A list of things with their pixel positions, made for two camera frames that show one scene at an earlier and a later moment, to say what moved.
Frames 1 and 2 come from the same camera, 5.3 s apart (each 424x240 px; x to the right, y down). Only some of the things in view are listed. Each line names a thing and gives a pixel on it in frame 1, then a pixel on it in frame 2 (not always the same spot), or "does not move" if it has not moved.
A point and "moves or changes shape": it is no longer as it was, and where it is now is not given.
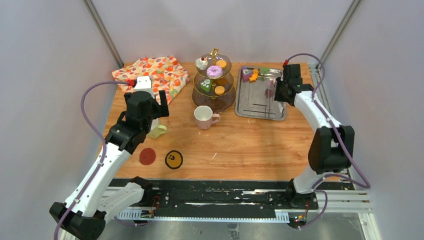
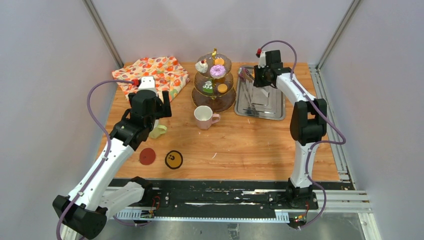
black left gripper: (163, 109) does not move
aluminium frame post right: (353, 7) does not move
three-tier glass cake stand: (213, 86) does not move
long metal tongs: (267, 94) -> (247, 80)
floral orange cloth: (166, 74) does not move
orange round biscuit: (222, 63) moves or changes shape
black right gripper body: (279, 94) -> (261, 76)
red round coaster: (147, 156) does not move
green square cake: (206, 85) moves or changes shape
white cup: (156, 129) does not move
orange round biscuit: (219, 90) moves or changes shape
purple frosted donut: (214, 72) moves or changes shape
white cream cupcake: (201, 64) moves or changes shape
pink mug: (205, 117) does not move
